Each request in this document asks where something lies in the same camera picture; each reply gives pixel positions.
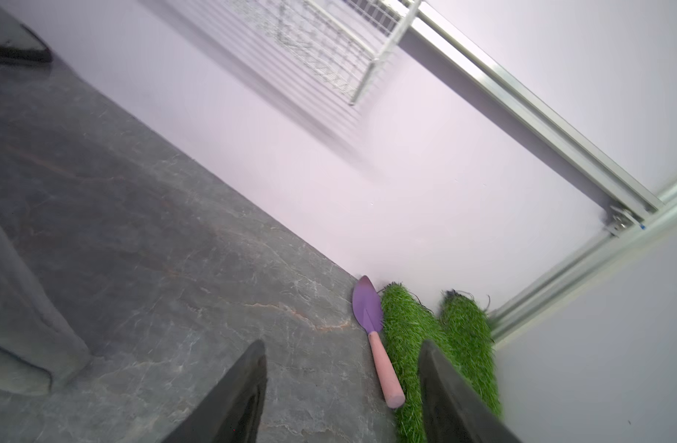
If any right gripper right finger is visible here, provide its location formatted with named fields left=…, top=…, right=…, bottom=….
left=418, top=340, right=519, bottom=443

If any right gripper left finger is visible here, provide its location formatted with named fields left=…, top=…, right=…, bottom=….
left=163, top=340, right=267, bottom=443

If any grey laptop bag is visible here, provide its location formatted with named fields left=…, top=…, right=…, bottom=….
left=0, top=225, right=91, bottom=396
left=0, top=7, right=53, bottom=66

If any rear artificial grass roll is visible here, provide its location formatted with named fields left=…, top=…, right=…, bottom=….
left=439, top=290, right=502, bottom=418

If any artificial grass roll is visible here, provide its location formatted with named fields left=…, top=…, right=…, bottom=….
left=439, top=290, right=502, bottom=418
left=381, top=282, right=456, bottom=442

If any front artificial grass roll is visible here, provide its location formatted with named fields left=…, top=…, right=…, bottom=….
left=381, top=282, right=456, bottom=442

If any purple trowel pink handle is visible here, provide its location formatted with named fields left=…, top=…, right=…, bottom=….
left=352, top=276, right=406, bottom=409

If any aluminium frame rail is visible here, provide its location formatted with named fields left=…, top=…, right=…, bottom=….
left=411, top=1, right=677, bottom=345

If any white wire wall rack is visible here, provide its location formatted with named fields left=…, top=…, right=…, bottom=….
left=166, top=1, right=421, bottom=106

